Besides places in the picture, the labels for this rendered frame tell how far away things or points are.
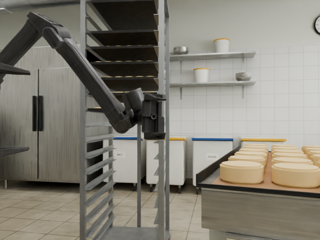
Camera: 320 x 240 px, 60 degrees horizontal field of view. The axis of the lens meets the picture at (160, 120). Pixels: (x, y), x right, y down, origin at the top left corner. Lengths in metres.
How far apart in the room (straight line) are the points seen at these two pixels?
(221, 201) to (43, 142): 3.93
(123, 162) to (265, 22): 2.95
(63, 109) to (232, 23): 2.82
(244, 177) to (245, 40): 4.29
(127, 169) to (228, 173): 3.67
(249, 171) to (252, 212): 0.05
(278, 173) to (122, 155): 3.68
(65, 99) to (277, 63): 3.11
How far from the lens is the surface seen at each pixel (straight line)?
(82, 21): 1.74
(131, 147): 3.92
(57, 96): 4.10
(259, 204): 0.35
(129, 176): 3.99
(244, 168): 0.33
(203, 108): 4.39
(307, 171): 0.33
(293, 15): 4.79
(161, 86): 1.56
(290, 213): 0.35
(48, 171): 4.20
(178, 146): 3.77
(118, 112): 0.95
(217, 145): 3.73
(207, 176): 0.37
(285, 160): 0.40
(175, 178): 3.84
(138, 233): 2.24
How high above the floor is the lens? 0.97
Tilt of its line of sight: 1 degrees up
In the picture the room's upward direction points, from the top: straight up
